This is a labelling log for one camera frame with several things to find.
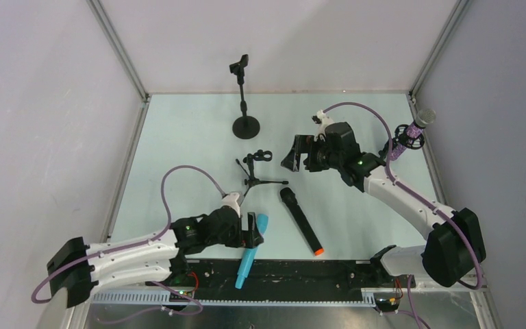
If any black round-base microphone stand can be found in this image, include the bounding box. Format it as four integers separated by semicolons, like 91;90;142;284
229;54;260;140

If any black shock-mount tripod stand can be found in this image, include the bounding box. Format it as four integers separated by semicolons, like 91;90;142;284
392;123;425;161

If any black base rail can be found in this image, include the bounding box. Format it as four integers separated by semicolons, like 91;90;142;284
162;259;409;302

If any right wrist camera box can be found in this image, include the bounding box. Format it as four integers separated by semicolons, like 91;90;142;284
312;110;334;138

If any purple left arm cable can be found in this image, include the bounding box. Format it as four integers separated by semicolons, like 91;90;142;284
30;165;227;326

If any purple glitter microphone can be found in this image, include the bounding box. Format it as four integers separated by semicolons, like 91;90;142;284
389;108;436;161

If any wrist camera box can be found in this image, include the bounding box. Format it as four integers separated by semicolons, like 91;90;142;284
221;192;241;217
312;110;334;138

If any black microphone orange tip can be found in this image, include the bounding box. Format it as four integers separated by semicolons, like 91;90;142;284
279;187;324;256

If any blue microphone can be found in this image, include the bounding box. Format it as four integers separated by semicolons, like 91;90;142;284
235;214;268;289

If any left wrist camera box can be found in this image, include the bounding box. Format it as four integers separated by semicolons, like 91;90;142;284
221;192;241;217

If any small black tripod microphone stand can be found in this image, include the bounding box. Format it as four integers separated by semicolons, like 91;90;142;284
235;149;289;198

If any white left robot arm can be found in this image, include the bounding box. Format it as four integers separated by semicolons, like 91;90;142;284
45;206;266;308

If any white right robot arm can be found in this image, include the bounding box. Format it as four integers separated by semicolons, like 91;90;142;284
281;122;486;287

